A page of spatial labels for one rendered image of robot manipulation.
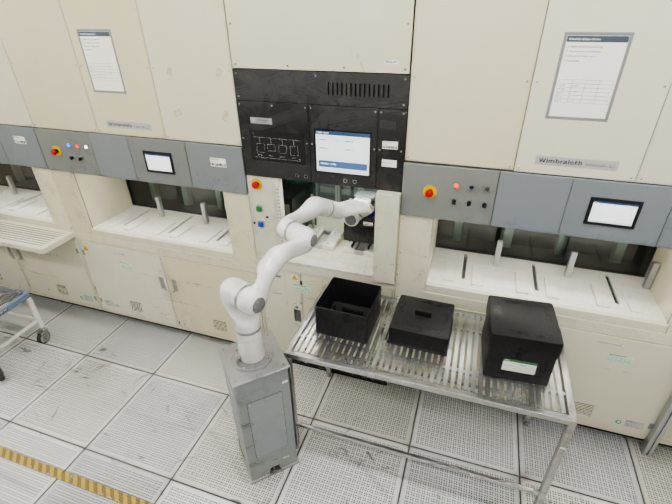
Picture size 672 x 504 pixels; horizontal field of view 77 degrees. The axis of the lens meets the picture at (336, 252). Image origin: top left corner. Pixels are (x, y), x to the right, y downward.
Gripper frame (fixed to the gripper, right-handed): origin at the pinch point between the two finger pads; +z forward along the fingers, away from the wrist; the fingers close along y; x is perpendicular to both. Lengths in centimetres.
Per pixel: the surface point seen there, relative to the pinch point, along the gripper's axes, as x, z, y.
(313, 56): 80, -30, -19
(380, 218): 5.3, -35.3, 17.2
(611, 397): -87, -30, 150
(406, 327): -35, -68, 40
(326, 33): 89, -31, -12
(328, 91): 65, -29, -12
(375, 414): -121, -55, 24
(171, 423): -122, -100, -94
